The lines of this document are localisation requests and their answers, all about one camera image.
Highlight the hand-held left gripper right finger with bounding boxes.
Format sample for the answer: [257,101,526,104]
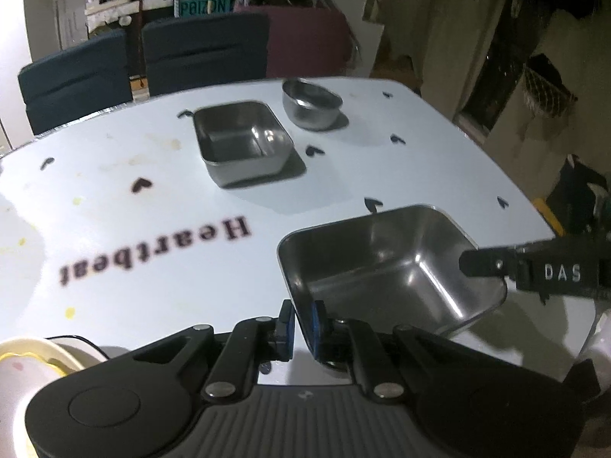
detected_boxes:
[308,300,479,400]

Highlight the round steel bowl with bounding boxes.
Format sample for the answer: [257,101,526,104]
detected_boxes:
[281,78,344,131]

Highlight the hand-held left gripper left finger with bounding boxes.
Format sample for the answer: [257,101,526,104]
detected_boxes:
[128,300,296,403]

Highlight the dark cloth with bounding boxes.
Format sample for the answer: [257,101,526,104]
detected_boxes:
[546,153,611,237]

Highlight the square steel tray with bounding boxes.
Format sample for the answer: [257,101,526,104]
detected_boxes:
[193,100,295,188]
[276,204,508,335]

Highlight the cream bowl with two handles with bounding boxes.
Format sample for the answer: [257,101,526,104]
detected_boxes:
[0,336,112,458]

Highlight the dark blue chair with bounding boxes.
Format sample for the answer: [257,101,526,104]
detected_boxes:
[141,11,271,97]
[17,27,133,137]

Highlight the teal sign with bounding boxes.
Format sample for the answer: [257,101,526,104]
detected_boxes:
[174,0,235,20]

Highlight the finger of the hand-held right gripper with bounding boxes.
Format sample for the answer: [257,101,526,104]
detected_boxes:
[457,244,524,281]

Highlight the maroon chair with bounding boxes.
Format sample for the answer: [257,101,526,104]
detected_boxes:
[234,5,355,80]

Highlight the white bowl yellow print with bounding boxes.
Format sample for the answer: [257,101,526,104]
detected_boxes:
[0,349,68,458]

